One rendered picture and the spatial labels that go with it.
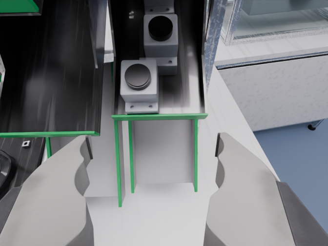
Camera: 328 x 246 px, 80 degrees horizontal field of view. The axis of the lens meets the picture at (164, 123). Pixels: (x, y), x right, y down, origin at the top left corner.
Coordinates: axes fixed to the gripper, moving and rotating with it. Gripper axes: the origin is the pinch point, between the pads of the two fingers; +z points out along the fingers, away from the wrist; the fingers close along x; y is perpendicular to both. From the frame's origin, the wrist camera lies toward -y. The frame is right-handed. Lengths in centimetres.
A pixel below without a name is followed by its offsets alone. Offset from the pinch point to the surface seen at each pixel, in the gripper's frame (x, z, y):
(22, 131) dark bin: -18.8, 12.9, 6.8
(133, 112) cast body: -3.4, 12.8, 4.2
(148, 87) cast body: -1.1, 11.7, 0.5
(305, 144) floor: 117, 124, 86
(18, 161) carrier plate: -36, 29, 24
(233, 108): 27, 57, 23
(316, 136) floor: 130, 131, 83
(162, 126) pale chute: 0.3, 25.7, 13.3
